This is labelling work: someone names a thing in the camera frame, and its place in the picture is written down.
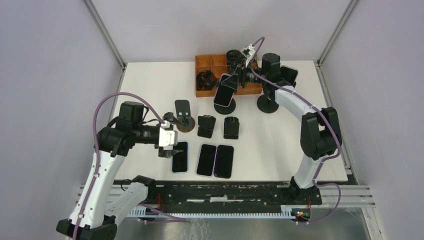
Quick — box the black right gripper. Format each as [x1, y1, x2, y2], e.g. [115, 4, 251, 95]
[221, 59, 268, 90]

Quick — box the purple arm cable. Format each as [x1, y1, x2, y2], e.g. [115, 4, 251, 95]
[71, 92, 187, 240]
[248, 36, 343, 225]

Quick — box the blue-case smartphone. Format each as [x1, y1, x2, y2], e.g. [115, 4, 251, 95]
[171, 141, 189, 174]

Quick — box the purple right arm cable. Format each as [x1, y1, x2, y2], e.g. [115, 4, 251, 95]
[248, 36, 343, 225]

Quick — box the purple-case smartphone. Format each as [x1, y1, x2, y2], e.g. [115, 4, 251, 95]
[195, 144, 218, 178]

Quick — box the dark rolled tie in tray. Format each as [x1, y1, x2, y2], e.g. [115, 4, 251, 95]
[195, 70, 217, 91]

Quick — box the dark rolled tie back left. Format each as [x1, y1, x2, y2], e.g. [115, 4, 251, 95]
[225, 49, 244, 65]

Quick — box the wooden compartment tray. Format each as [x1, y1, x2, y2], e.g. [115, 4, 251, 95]
[194, 53, 264, 99]

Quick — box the black folding phone stand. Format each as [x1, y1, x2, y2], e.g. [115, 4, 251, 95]
[223, 116, 240, 140]
[197, 115, 216, 139]

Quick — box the wooden-base grey phone stand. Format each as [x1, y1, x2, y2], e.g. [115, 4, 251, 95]
[174, 99, 196, 133]

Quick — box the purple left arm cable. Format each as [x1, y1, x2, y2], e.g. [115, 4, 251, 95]
[71, 92, 187, 240]

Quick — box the white-case smartphone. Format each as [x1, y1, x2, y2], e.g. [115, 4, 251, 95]
[213, 73, 235, 107]

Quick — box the black pole phone stand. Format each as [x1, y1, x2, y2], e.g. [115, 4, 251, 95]
[256, 90, 279, 114]

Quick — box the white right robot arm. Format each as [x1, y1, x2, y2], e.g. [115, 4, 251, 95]
[213, 50, 342, 204]

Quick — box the black round-base phone stand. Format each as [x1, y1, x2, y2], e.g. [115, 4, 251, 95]
[213, 99, 236, 115]

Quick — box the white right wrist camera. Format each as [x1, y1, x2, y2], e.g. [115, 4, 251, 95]
[240, 44, 257, 67]

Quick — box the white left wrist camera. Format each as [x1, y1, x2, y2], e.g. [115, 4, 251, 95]
[158, 127, 178, 148]

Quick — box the black-case smartphone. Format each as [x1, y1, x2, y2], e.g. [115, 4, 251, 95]
[213, 145, 234, 179]

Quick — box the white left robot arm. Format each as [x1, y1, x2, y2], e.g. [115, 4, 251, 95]
[56, 101, 180, 240]

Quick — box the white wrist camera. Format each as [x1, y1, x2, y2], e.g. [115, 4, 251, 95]
[158, 127, 178, 148]
[240, 44, 257, 67]

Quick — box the white cable duct strip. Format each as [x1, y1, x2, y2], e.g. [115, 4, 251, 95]
[127, 206, 309, 220]

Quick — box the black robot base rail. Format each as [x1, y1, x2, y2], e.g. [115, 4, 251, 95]
[142, 180, 323, 214]

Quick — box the white-case smartphone stand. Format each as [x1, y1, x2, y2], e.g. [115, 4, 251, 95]
[280, 65, 299, 88]

